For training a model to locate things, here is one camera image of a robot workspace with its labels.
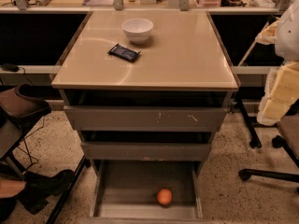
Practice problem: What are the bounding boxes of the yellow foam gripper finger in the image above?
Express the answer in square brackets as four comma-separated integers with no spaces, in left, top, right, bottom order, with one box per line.
[257,62,299,126]
[255,21,278,45]

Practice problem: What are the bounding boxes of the orange fruit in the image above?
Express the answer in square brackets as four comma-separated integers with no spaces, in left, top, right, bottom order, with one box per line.
[156,189,172,205]

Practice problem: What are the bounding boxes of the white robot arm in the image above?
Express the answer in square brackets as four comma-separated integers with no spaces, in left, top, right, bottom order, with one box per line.
[255,0,299,126]

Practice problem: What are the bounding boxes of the grey drawer cabinet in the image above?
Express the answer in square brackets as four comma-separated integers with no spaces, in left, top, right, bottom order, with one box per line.
[52,9,238,224]

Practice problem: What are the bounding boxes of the bottom grey drawer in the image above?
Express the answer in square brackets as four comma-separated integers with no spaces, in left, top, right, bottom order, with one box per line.
[90,161,203,224]

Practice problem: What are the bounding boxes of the grey drawer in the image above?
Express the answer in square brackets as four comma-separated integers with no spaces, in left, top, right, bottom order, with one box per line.
[81,142,211,161]
[90,161,203,224]
[64,105,226,132]

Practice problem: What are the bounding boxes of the middle grey drawer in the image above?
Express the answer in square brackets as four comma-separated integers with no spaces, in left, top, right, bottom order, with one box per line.
[81,142,211,161]

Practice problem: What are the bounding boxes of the top grey drawer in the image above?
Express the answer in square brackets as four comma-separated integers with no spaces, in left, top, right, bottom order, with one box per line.
[64,105,226,132]

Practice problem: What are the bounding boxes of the black office chair right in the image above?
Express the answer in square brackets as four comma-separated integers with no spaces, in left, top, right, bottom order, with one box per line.
[238,114,299,193]

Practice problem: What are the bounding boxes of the black table leg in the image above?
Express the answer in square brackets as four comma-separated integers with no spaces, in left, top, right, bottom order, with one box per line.
[235,96,262,148]

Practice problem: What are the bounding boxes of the white ceramic bowl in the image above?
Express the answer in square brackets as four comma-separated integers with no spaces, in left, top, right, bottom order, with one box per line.
[121,19,153,44]

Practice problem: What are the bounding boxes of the dark blue snack packet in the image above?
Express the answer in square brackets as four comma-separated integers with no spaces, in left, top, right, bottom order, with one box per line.
[107,44,140,63]

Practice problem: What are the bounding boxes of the black boot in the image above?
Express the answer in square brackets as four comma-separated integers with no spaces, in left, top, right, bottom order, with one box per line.
[17,169,75,215]

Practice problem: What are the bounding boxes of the black power adapter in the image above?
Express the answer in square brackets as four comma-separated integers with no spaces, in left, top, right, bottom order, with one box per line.
[1,63,19,72]

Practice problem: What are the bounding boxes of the brown office chair left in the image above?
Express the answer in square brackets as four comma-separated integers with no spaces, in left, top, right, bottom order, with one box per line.
[0,84,51,180]

